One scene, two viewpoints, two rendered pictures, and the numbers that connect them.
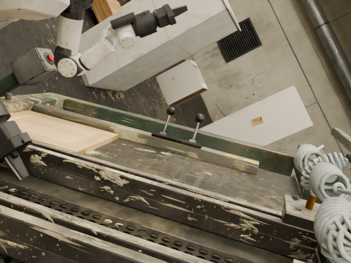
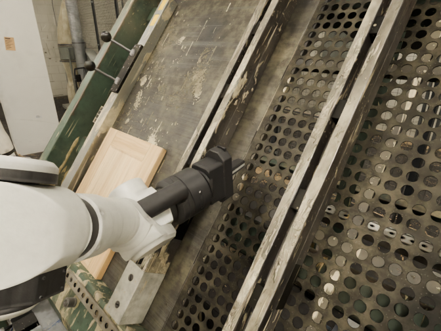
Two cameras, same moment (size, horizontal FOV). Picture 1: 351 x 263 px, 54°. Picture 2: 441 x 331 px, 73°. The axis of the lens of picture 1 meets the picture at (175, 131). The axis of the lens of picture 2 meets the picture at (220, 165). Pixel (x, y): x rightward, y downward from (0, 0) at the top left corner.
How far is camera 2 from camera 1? 0.63 m
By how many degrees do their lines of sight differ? 41
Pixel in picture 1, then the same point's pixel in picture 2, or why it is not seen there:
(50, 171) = not seen: hidden behind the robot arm
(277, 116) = (8, 19)
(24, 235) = (359, 112)
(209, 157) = (153, 41)
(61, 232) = (367, 77)
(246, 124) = (12, 56)
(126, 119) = (69, 131)
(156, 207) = (266, 54)
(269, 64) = not seen: outside the picture
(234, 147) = (127, 25)
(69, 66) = not seen: hidden behind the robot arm
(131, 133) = (110, 113)
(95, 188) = (241, 107)
